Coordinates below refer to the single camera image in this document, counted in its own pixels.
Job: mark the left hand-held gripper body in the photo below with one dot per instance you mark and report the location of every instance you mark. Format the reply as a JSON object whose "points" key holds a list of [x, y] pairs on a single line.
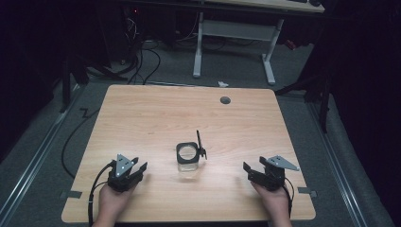
{"points": [[119, 179]]}

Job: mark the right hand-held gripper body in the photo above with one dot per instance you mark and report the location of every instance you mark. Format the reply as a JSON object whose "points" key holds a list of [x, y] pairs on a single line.
{"points": [[270, 177]]}

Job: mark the clear jar with black lid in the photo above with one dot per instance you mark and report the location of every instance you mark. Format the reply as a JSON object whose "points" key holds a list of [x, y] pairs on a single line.
{"points": [[188, 155]]}

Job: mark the person's left hand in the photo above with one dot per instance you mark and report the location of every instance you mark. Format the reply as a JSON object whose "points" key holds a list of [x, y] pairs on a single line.
{"points": [[112, 199]]}

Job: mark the person's right hand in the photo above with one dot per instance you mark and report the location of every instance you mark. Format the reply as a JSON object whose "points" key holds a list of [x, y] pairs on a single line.
{"points": [[273, 198]]}

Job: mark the grey tape strip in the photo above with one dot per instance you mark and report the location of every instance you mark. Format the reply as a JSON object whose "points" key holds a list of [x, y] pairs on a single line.
{"points": [[307, 191], [71, 194]]}

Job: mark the grey round table grommet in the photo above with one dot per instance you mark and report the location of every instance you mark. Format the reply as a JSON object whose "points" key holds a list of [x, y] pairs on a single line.
{"points": [[225, 100]]}

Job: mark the black stand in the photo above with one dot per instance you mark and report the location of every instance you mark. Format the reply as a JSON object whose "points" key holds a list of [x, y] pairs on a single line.
{"points": [[71, 78], [315, 91]]}

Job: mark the white crumpled paper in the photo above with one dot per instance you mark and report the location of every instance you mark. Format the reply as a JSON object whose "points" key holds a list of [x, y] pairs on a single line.
{"points": [[223, 83]]}

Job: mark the white-framed desk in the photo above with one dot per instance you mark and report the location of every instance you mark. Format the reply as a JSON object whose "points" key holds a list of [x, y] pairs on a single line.
{"points": [[239, 30]]}

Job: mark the metal floor rail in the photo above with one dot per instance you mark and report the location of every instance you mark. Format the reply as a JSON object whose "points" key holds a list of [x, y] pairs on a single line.
{"points": [[34, 164], [339, 164]]}

